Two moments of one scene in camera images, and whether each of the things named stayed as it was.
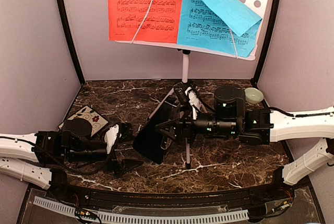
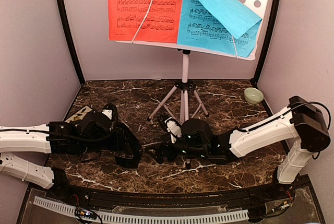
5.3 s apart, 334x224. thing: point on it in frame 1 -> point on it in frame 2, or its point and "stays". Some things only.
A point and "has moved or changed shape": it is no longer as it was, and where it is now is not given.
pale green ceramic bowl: [253, 95] stays
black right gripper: [180, 129] -> [159, 157]
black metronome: [148, 140] has moved or changed shape
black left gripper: [126, 165] -> [118, 144]
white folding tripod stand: [189, 101] stays
